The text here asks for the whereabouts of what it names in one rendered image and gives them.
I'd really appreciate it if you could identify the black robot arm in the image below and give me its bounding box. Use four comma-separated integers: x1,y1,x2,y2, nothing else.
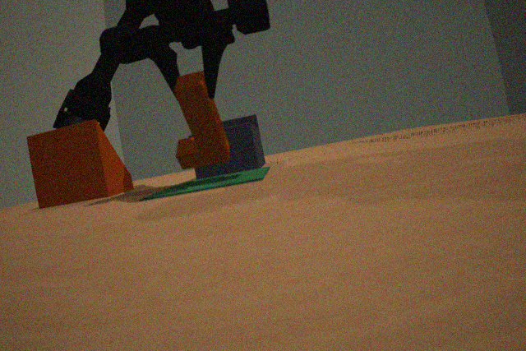
53,0,201,131

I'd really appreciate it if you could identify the orange l-shaped part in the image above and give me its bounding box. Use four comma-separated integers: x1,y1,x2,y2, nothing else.
174,71,229,170

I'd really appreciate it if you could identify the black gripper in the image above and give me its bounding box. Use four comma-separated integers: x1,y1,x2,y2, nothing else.
99,0,270,99

